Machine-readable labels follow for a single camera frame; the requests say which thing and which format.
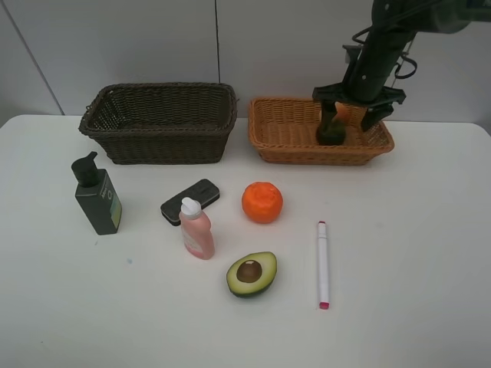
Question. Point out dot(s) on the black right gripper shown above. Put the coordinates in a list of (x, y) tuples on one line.
[(377, 98)]

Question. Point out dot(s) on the tan round bread toy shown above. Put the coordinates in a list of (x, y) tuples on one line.
[(342, 113)]

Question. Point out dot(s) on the dark mangosteen toy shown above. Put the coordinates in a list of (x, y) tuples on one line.
[(335, 136)]

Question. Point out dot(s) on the orange toy fruit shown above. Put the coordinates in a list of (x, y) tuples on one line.
[(262, 202)]

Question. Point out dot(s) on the halved avocado toy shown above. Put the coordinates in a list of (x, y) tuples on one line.
[(252, 275)]

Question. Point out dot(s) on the white pink marker pen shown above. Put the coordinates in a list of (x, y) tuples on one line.
[(323, 267)]

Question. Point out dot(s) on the dark green pump bottle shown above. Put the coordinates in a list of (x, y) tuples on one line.
[(96, 195)]

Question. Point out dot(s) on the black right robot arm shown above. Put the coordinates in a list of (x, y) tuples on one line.
[(379, 48)]

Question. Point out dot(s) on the orange wicker basket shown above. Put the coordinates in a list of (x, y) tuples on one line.
[(283, 130)]

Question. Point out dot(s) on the black whiteboard eraser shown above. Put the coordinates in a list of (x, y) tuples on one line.
[(190, 201)]

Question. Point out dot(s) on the pink squeeze bottle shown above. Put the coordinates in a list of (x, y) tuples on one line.
[(197, 235)]

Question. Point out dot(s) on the dark brown wicker basket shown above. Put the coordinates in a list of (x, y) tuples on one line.
[(172, 123)]

